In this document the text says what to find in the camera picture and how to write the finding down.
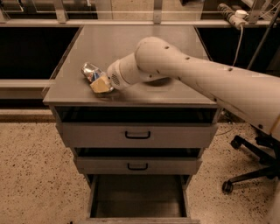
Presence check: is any grey bottom drawer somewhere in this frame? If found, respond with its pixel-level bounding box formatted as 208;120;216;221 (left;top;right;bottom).
78;175;201;224

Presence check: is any grey drawer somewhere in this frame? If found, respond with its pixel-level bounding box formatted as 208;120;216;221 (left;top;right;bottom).
57;107;217;148
74;148;202;175
78;175;201;224

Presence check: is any white power strip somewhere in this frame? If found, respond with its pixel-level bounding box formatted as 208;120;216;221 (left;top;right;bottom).
217;3;248;30

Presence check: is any grey top drawer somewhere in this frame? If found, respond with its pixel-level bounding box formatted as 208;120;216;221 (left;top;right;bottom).
57;107;217;148

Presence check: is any black office chair base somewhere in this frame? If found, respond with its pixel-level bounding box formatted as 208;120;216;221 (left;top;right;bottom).
221;134;280;195

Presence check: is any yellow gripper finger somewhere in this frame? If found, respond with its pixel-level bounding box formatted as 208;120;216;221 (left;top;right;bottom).
90;75;114;94

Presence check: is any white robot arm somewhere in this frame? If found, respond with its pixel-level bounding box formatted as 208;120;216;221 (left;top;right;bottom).
90;37;280;140

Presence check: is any grey middle drawer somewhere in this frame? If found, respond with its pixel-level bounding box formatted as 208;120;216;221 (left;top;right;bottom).
74;148;202;175

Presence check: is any grey drawer cabinet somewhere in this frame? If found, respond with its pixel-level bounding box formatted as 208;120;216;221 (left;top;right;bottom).
42;24;231;224

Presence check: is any grey power cable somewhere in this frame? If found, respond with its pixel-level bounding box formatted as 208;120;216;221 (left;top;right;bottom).
232;24;244;67

